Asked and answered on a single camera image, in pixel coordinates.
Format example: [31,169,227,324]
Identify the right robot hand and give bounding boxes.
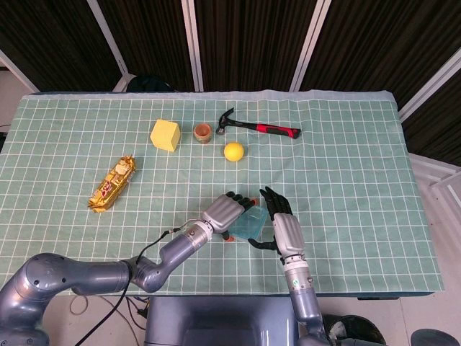
[247,185,307,266]

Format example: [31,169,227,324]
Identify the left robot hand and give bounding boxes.
[200,191,261,244]

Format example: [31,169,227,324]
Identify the yellow ball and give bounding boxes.
[223,141,247,162]

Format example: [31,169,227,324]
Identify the green checkered tablecloth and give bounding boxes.
[0,89,446,298]

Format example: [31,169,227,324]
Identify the small terracotta cup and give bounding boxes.
[192,123,213,146]

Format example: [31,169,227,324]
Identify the black red claw hammer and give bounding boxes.
[215,107,302,141]

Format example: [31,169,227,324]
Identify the yellow foam cube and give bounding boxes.
[149,119,182,153]

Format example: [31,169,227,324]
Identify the blue-grey robot torso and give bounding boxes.
[143,296,300,346]

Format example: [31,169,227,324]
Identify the gold snack pack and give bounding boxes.
[87,154,138,215]

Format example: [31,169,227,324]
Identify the black bin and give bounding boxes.
[321,314,387,346]

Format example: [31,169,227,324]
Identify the black chair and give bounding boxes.
[127,74,178,93]

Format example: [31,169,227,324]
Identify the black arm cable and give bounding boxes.
[73,225,203,346]

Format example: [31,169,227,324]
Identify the black floor cable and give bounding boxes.
[124,296,149,346]

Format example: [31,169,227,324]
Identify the white partition frame post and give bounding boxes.
[0,48,40,94]
[180,0,205,92]
[288,0,332,92]
[86,0,136,93]
[397,49,461,123]

